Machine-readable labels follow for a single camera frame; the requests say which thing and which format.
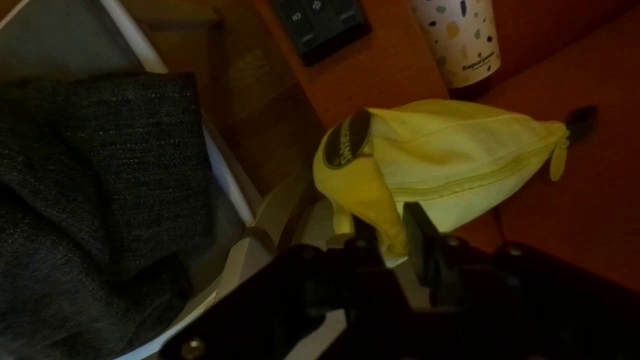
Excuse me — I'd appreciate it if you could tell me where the orange armchair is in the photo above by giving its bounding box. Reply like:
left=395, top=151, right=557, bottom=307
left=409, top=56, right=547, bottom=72
left=121, top=0, right=640, bottom=296

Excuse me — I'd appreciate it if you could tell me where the yellow banana-shaped case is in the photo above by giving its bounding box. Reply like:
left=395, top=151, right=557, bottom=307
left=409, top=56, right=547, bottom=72
left=309, top=97, right=600, bottom=270

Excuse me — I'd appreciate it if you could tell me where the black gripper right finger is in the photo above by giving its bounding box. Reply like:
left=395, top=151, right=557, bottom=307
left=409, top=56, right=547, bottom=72
left=399, top=199, right=446, bottom=270

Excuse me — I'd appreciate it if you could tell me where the white dotted paper cup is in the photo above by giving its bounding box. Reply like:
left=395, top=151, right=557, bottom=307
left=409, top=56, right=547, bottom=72
left=408, top=0, right=503, bottom=92

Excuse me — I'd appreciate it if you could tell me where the black remote control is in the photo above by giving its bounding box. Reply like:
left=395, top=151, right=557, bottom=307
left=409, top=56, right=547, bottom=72
left=267, top=0, right=375, bottom=67

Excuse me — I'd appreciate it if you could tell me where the dark grey seat cushion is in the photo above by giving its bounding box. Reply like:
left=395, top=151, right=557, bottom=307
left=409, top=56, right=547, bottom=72
left=0, top=69, right=219, bottom=360

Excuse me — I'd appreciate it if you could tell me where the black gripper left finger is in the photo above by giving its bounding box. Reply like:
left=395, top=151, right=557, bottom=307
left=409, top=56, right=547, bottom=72
left=345, top=214, right=383, bottom=253

